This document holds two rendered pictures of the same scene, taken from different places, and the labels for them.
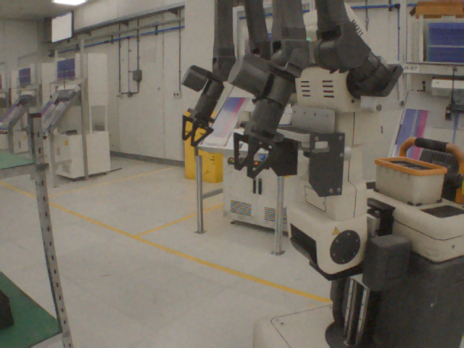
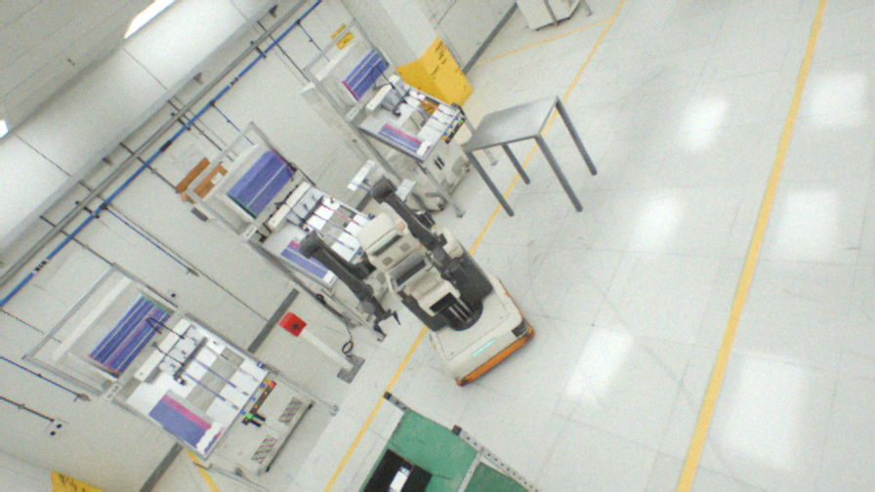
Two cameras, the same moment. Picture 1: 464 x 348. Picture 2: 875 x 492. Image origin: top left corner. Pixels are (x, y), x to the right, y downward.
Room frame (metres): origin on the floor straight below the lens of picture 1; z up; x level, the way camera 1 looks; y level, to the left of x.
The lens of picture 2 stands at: (-0.07, 1.66, 2.40)
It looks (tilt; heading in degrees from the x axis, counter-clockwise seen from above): 32 degrees down; 296
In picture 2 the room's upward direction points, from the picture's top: 41 degrees counter-clockwise
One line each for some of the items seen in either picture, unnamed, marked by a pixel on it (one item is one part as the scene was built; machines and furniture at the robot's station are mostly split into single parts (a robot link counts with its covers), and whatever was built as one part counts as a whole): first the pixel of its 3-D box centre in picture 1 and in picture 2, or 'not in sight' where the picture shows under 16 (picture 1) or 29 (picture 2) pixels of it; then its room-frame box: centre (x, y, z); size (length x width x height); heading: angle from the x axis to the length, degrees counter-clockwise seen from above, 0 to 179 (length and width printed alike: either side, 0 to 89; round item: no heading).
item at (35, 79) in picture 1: (34, 110); not in sight; (6.08, 3.38, 0.95); 1.37 x 0.82 x 1.90; 143
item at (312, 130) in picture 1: (306, 146); (414, 274); (1.05, -0.21, 0.99); 0.28 x 0.16 x 0.22; 18
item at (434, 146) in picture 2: not in sight; (417, 144); (1.40, -2.63, 0.65); 1.01 x 0.73 x 1.29; 143
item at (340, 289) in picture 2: not in sight; (347, 275); (2.42, -1.56, 0.31); 0.70 x 0.65 x 0.62; 53
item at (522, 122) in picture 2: not in sight; (531, 161); (0.38, -1.66, 0.40); 0.70 x 0.45 x 0.80; 148
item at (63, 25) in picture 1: (65, 28); not in sight; (5.10, 2.31, 2.10); 0.58 x 0.14 x 0.41; 53
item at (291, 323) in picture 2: not in sight; (319, 345); (2.48, -0.70, 0.39); 0.24 x 0.24 x 0.78; 53
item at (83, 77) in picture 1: (75, 109); not in sight; (5.21, 2.22, 0.95); 1.36 x 0.82 x 1.90; 143
